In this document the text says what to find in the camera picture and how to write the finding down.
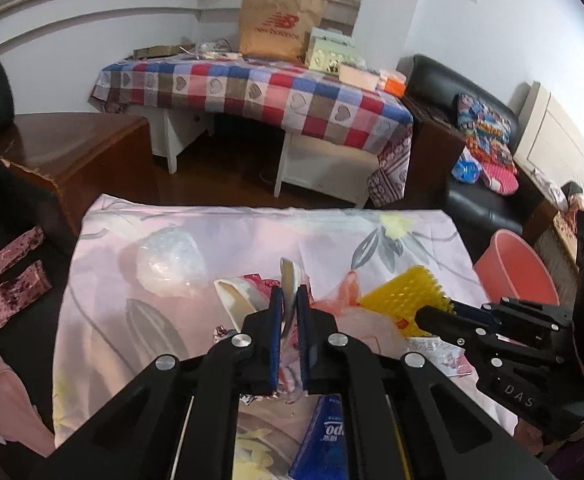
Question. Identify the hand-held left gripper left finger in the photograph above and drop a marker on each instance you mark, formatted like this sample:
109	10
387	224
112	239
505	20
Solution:
276	320

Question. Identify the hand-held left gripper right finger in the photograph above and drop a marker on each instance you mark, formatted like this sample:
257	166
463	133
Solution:
303	330

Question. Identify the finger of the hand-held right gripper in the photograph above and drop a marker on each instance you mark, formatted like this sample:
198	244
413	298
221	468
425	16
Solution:
472	311
447	324

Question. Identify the silver foil wrapper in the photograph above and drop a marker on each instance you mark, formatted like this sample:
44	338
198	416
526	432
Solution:
290	285

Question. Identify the yellow spiky plastic brush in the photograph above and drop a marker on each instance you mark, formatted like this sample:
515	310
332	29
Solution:
407	292

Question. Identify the pink plastic bucket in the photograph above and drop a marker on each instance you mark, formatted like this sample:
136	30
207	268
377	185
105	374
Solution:
514	270

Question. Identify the white red printed wrapper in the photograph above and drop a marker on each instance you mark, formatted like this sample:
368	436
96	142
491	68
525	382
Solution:
439	357

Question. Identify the cream and red snack wrapper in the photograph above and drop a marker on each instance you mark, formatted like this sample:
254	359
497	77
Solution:
239	297

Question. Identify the pink plastic bag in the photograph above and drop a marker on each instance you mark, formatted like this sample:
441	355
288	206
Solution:
357	317

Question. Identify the black leather sofa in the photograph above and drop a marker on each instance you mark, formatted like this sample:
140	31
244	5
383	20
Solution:
477	210

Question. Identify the blue and white packet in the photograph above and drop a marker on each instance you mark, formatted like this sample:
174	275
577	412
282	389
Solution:
322	440

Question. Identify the crumpled clear plastic bag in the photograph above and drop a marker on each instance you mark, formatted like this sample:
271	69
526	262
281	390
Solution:
169	262

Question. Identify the blue plastic bag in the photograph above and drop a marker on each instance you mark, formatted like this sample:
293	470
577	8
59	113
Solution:
466	170

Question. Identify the pink floral cloth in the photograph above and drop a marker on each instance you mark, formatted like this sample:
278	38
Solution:
136	360

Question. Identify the white table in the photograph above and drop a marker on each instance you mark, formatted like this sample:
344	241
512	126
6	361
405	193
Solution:
322	167

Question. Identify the dark wooden side cabinet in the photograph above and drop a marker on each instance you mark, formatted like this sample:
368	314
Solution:
434	140

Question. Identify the colourful patchwork cushion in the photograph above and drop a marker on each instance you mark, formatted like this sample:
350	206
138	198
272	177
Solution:
487	132

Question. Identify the white headboard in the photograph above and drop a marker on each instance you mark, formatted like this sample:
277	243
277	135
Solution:
562	135

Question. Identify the checked heart tablecloth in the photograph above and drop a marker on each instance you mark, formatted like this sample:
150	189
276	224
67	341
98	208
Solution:
272	92

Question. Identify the orange packet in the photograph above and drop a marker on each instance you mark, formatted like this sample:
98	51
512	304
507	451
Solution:
396	84

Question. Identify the pale flat box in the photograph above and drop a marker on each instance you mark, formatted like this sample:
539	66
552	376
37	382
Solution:
359	77

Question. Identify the low wooden cabinet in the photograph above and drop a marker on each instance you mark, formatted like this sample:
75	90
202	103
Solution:
81	150

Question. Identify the green printed box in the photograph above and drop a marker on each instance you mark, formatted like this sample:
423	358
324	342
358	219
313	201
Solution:
329	60

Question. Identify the pink garment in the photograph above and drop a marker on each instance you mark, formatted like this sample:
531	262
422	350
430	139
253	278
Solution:
6	400

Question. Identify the pale green box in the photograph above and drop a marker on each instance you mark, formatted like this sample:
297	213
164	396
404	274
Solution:
331	36

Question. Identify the flat cardboard box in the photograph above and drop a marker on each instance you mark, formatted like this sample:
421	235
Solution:
156	51

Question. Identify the brown paper bag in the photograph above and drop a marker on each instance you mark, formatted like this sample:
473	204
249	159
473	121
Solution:
277	25

